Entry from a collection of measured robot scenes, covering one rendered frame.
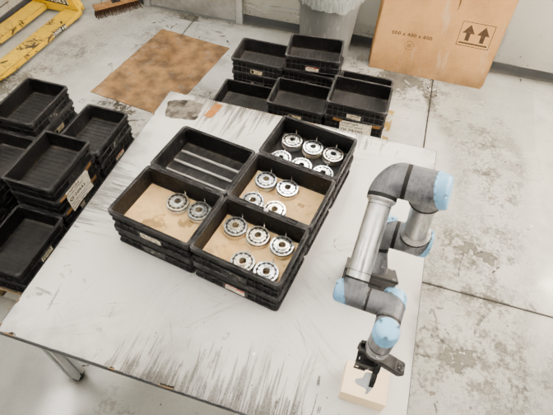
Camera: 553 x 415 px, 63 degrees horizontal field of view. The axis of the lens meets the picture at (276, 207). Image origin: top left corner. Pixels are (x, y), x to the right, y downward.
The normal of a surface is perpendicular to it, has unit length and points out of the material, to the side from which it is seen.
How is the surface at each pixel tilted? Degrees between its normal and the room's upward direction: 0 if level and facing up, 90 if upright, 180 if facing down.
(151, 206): 0
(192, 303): 0
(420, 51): 75
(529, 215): 0
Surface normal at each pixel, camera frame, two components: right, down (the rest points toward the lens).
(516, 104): 0.04, -0.62
